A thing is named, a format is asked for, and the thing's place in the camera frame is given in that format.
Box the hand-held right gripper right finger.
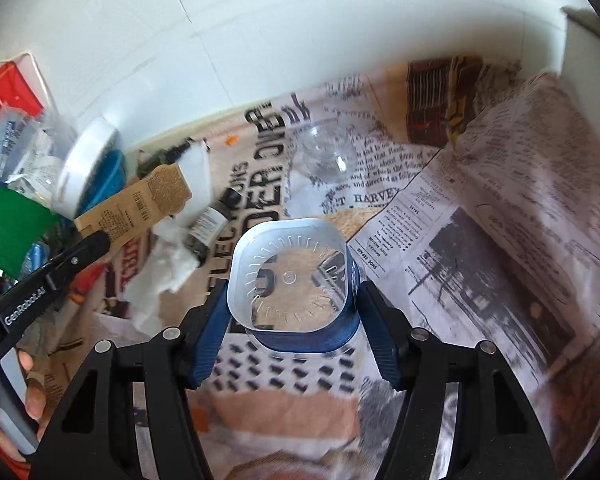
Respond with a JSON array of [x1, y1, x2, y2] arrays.
[[357, 280, 551, 480]]

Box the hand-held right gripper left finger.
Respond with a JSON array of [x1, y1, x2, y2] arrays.
[[27, 280, 231, 480]]

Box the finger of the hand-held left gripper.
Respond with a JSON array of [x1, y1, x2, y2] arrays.
[[42, 231, 112, 288]]

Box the brown cardboard package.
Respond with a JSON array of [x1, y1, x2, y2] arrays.
[[75, 164, 193, 243]]

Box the clear square cup blue band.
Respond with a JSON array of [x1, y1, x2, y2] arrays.
[[228, 217, 363, 356]]

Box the white bin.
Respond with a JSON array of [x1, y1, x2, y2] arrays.
[[0, 50, 48, 111]]

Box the person's left hand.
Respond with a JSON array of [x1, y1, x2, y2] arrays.
[[0, 350, 47, 463]]

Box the light blue wrapper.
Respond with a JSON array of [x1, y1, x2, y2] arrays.
[[22, 241, 49, 272]]

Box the green plastic packet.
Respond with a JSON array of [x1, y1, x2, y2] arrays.
[[0, 185, 62, 281]]

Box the crumpled white tissue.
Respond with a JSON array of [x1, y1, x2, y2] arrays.
[[125, 217, 202, 333]]

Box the white round lid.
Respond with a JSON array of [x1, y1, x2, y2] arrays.
[[57, 116, 122, 218]]

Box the small dark bottle white label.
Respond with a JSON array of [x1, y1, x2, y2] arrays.
[[185, 192, 238, 263]]

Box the pile of clear plastic wrappers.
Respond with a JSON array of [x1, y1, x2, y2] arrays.
[[0, 105, 78, 206]]

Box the newspaper print cloth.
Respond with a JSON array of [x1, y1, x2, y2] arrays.
[[45, 55, 600, 480]]

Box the white paper piece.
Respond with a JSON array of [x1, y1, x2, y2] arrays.
[[179, 141, 214, 211]]

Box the red box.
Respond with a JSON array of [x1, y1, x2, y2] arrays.
[[0, 62, 46, 117]]

